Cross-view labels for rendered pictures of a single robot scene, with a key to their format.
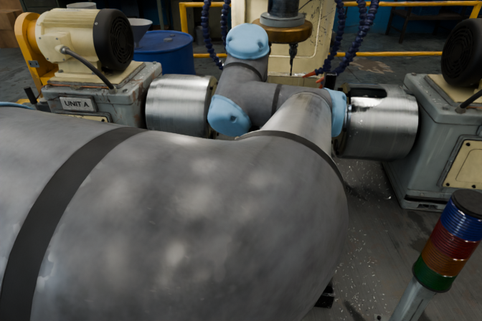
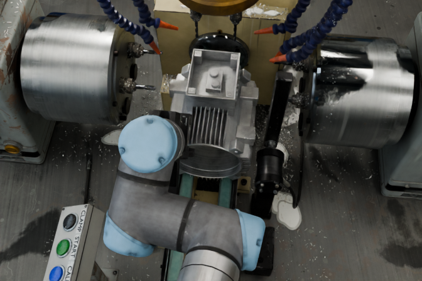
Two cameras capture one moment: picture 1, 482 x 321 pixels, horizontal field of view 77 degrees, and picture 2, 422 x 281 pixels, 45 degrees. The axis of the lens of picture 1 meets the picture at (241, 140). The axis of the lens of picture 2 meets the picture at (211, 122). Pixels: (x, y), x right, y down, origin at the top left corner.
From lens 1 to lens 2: 51 cm
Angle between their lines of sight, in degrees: 25
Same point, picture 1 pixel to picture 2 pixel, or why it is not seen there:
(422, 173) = (408, 168)
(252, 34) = (152, 142)
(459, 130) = not seen: outside the picture
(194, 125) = (95, 111)
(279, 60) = not seen: outside the picture
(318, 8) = not seen: outside the picture
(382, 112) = (361, 105)
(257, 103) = (160, 238)
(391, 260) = (349, 273)
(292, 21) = not seen: outside the picture
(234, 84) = (132, 210)
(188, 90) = (81, 63)
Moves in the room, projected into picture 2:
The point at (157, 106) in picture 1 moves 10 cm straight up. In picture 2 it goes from (38, 86) to (23, 57)
